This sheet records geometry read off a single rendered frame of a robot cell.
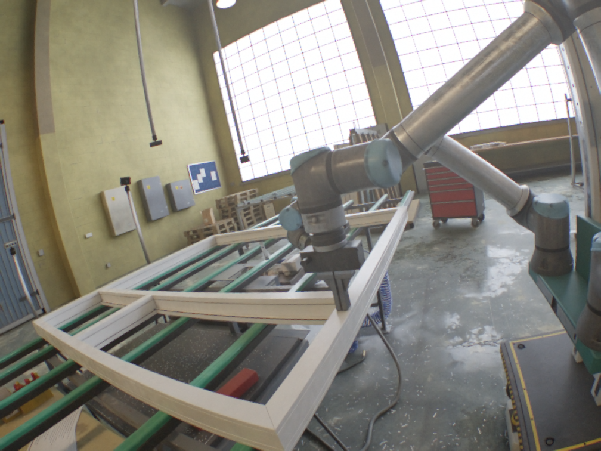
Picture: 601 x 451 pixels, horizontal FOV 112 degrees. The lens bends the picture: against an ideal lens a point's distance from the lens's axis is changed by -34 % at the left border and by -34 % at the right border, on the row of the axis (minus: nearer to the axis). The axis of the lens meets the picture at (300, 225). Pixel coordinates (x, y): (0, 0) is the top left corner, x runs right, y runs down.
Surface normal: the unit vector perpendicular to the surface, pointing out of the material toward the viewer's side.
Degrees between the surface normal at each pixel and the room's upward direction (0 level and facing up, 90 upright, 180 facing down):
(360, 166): 86
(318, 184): 105
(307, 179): 93
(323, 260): 90
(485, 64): 79
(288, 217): 92
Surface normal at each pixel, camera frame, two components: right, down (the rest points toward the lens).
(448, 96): -0.65, 0.07
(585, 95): -0.37, 0.26
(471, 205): -0.71, 0.29
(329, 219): 0.17, 0.14
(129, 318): 0.87, -0.13
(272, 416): -0.23, -0.96
